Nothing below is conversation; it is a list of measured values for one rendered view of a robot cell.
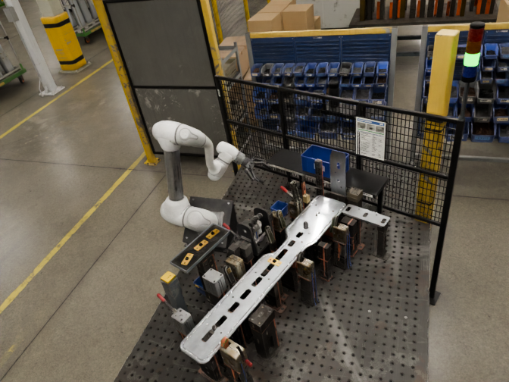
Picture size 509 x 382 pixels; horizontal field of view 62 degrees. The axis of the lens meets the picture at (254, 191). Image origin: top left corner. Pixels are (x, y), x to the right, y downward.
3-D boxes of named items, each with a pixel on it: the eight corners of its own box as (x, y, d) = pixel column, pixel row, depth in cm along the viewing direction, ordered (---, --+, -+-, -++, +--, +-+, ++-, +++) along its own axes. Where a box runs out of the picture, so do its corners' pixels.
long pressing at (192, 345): (207, 369, 201) (207, 367, 200) (175, 346, 214) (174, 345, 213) (348, 205, 281) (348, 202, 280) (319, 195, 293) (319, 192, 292)
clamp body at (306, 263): (313, 310, 254) (310, 270, 233) (296, 301, 261) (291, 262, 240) (321, 299, 259) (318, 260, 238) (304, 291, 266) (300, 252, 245)
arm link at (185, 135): (208, 130, 266) (190, 126, 271) (195, 124, 249) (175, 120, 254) (203, 151, 266) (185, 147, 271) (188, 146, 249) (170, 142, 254)
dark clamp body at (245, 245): (254, 295, 268) (245, 253, 246) (238, 287, 276) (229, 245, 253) (265, 284, 275) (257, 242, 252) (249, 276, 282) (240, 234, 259)
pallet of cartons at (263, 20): (304, 89, 666) (298, 19, 603) (256, 87, 696) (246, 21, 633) (323, 59, 751) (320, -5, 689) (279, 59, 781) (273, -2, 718)
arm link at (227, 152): (239, 149, 318) (230, 164, 319) (222, 138, 316) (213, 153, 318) (239, 150, 307) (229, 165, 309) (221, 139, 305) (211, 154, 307)
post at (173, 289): (187, 335, 252) (168, 286, 226) (179, 329, 256) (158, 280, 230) (196, 326, 256) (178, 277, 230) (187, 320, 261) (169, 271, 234)
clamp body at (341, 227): (346, 273, 272) (345, 233, 252) (329, 267, 279) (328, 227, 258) (353, 264, 278) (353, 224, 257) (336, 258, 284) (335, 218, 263)
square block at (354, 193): (357, 236, 297) (357, 195, 276) (347, 232, 301) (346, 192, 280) (362, 229, 302) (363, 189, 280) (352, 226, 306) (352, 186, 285)
